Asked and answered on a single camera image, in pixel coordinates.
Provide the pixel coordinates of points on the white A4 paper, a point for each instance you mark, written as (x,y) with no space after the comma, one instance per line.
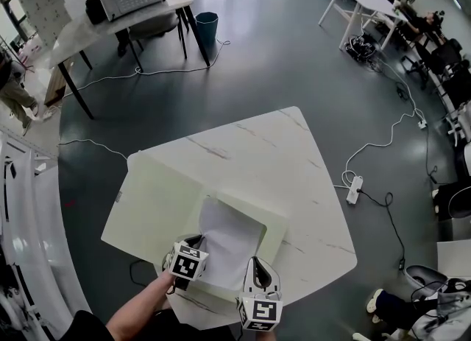
(230,244)

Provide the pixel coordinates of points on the grey padded chair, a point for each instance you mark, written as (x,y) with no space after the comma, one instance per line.
(152,26)

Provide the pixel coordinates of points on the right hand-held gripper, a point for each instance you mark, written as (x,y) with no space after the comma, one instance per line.
(259,312)

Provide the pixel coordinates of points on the white socket block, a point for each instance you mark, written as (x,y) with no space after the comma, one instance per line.
(421,122)

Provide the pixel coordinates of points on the black bag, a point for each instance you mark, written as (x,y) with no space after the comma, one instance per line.
(95,10)

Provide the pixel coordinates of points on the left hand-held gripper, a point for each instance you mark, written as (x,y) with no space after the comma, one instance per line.
(187,264)

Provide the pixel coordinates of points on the person's legs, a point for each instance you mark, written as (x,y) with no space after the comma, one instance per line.
(195,326)

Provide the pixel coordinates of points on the white curved counter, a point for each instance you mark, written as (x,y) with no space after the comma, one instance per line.
(44,229)

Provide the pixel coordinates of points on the wooden bench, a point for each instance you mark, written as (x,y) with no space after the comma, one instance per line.
(57,81)

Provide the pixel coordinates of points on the person's black sleeve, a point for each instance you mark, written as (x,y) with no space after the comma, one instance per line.
(90,328)

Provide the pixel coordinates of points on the dark blue waste bin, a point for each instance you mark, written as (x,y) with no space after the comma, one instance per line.
(207,28)

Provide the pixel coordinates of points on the person's left forearm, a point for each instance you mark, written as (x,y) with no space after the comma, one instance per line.
(140,310)

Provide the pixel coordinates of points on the white patterned cabinet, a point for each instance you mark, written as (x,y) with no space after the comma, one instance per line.
(44,4)

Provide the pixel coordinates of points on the white marble low table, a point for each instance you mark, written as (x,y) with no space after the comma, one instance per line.
(279,162)

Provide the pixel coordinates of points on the grey marble table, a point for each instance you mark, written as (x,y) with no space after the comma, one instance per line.
(84,35)

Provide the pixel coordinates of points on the black office chairs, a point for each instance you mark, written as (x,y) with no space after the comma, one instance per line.
(447,59)

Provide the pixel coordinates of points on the small white power strip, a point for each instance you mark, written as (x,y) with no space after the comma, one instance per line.
(355,188)

